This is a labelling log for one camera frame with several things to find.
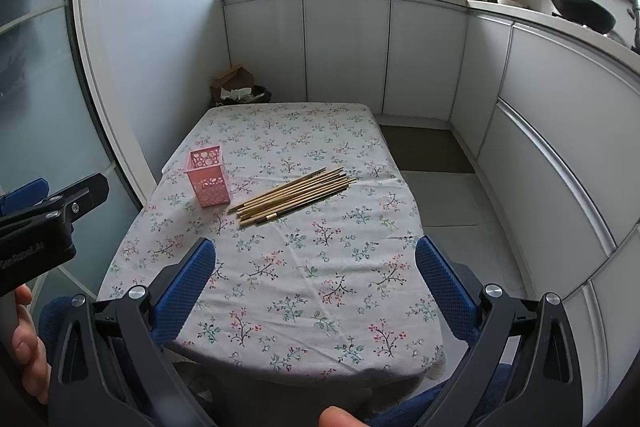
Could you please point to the person's left hand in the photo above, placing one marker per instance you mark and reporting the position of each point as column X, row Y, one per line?
column 29, row 349

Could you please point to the pink perforated utensil holder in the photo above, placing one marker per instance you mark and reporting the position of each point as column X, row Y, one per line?
column 207, row 175

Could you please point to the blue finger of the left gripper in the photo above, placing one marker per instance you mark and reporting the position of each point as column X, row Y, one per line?
column 24, row 197

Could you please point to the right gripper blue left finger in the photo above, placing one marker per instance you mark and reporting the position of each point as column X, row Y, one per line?
column 176, row 289

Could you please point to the person's right hand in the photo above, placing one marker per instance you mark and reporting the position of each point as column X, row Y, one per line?
column 336, row 417

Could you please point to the brown floor mat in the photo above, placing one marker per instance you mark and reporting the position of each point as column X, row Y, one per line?
column 426, row 150

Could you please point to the floral tablecloth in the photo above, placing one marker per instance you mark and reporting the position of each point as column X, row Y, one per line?
column 327, row 293

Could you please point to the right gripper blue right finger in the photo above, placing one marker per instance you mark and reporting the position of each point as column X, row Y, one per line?
column 458, row 307

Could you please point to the brown paper bag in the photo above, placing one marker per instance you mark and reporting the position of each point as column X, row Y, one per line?
column 237, row 77

